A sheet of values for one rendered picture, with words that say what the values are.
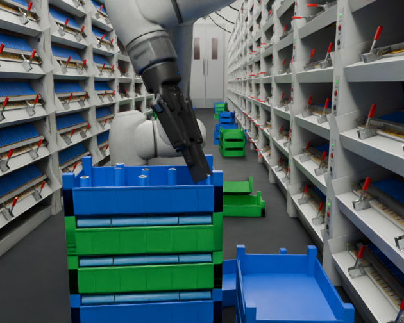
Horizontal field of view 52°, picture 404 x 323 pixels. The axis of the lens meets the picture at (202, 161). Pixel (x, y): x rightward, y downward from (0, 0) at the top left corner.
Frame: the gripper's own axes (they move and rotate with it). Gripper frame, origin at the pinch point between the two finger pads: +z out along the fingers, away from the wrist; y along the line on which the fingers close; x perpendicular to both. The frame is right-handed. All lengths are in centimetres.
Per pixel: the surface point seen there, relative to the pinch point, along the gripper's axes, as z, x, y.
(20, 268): 10, -95, -24
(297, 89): -15, -2, -122
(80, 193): -3.1, -17.3, 14.6
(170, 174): 0.1, -7.7, -1.6
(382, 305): 49, 17, -29
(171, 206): 5.8, -5.3, 6.2
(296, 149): 11, -13, -122
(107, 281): 14.7, -21.6, 12.5
